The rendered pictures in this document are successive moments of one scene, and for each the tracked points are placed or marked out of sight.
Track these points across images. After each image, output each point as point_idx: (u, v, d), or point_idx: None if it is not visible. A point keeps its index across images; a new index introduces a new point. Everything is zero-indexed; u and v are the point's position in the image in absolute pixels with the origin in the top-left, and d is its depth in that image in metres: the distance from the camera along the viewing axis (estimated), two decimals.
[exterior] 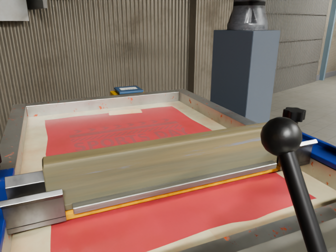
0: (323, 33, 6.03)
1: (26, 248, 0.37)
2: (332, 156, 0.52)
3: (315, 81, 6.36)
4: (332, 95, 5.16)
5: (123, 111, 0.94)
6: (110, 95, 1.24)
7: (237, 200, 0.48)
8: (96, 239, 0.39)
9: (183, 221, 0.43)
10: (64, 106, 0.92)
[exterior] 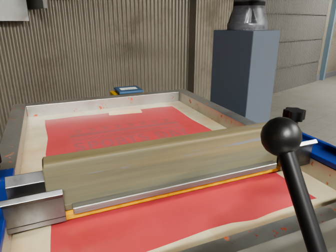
0: (323, 33, 6.03)
1: (26, 248, 0.37)
2: (332, 156, 0.52)
3: (315, 81, 6.36)
4: (332, 95, 5.16)
5: (123, 111, 0.94)
6: (110, 95, 1.24)
7: (237, 200, 0.48)
8: (96, 239, 0.39)
9: (183, 221, 0.43)
10: (64, 106, 0.92)
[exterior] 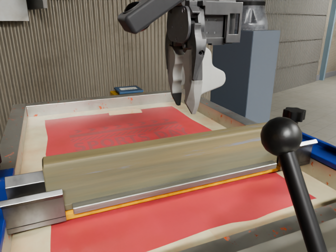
0: (323, 33, 6.03)
1: (26, 248, 0.37)
2: (332, 156, 0.52)
3: (315, 81, 6.36)
4: (332, 95, 5.16)
5: (123, 111, 0.94)
6: (110, 95, 1.24)
7: (237, 200, 0.48)
8: (96, 239, 0.39)
9: (183, 221, 0.43)
10: (64, 106, 0.92)
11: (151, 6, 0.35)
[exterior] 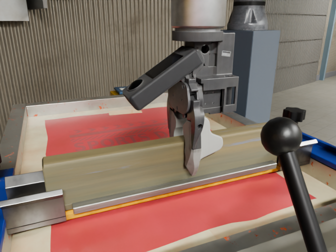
0: (323, 33, 6.03)
1: (26, 248, 0.37)
2: (332, 156, 0.52)
3: (315, 81, 6.36)
4: (332, 95, 5.16)
5: (123, 111, 0.94)
6: (110, 95, 1.24)
7: (237, 200, 0.48)
8: (96, 239, 0.39)
9: (183, 221, 0.43)
10: (64, 106, 0.92)
11: (153, 86, 0.39)
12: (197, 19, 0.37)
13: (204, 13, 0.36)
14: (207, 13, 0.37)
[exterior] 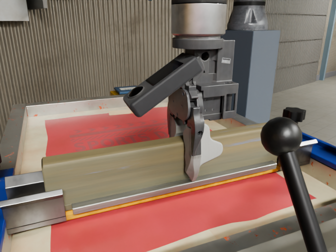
0: (323, 33, 6.03)
1: (26, 248, 0.37)
2: (332, 156, 0.52)
3: (315, 81, 6.36)
4: (332, 95, 5.16)
5: (123, 111, 0.94)
6: (110, 95, 1.24)
7: (237, 200, 0.48)
8: (96, 239, 0.39)
9: (183, 221, 0.43)
10: (64, 106, 0.92)
11: (154, 93, 0.39)
12: (197, 27, 0.37)
13: (204, 21, 0.37)
14: (207, 21, 0.37)
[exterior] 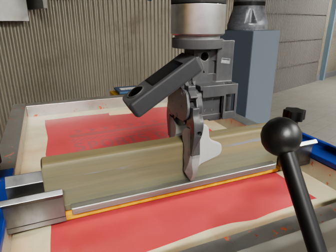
0: (323, 33, 6.03)
1: (26, 248, 0.37)
2: (332, 156, 0.52)
3: (315, 81, 6.36)
4: (332, 95, 5.16)
5: (123, 111, 0.94)
6: (110, 95, 1.24)
7: (237, 200, 0.48)
8: (96, 239, 0.39)
9: (183, 221, 0.43)
10: (64, 106, 0.92)
11: (153, 93, 0.39)
12: (197, 27, 0.37)
13: (203, 21, 0.37)
14: (206, 21, 0.37)
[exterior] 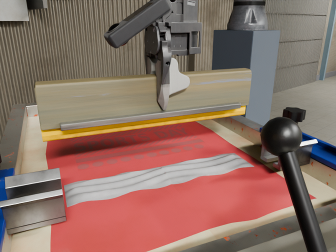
0: (323, 33, 6.03)
1: (26, 248, 0.37)
2: (332, 156, 0.52)
3: (315, 81, 6.36)
4: (332, 95, 5.16)
5: None
6: None
7: (237, 200, 0.48)
8: (96, 239, 0.39)
9: (183, 221, 0.43)
10: None
11: (128, 27, 0.46)
12: None
13: None
14: None
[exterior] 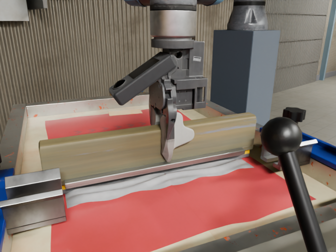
0: (323, 33, 6.03)
1: (26, 250, 0.38)
2: (332, 156, 0.52)
3: (315, 81, 6.36)
4: (332, 95, 5.16)
5: (123, 112, 0.94)
6: (110, 95, 1.24)
7: (237, 201, 0.48)
8: (96, 240, 0.39)
9: (183, 222, 0.43)
10: (64, 106, 0.92)
11: (134, 85, 0.46)
12: (170, 30, 0.44)
13: (175, 25, 0.44)
14: (178, 25, 0.44)
